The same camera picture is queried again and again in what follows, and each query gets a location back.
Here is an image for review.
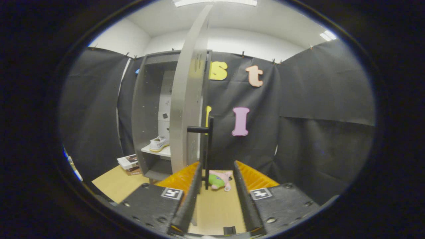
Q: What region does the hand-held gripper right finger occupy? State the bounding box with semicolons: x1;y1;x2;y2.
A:
233;161;321;236

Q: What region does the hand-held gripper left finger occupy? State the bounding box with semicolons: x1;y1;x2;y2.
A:
116;161;203;236

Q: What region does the black door handle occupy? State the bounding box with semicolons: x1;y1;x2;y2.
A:
187;116;214;191

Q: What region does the white canvas shoe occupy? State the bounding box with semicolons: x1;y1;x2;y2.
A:
149;135;170;153

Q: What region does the grey shoe cabinet door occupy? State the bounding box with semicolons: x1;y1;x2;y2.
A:
169;5;213;227

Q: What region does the grey shoe cabinet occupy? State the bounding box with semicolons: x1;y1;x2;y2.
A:
131;50;213;182

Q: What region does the pink and green plush toy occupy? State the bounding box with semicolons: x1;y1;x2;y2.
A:
208;170;233;192

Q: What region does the blue and white object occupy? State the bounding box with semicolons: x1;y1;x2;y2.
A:
63;147;84;182

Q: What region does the black backdrop cloth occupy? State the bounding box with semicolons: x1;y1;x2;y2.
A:
60;39;376;206

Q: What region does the small ceiling light panel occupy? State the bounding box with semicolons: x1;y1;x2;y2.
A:
319;30;338;41

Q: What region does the long ceiling light panel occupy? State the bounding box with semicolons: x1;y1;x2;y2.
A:
173;0;258;7

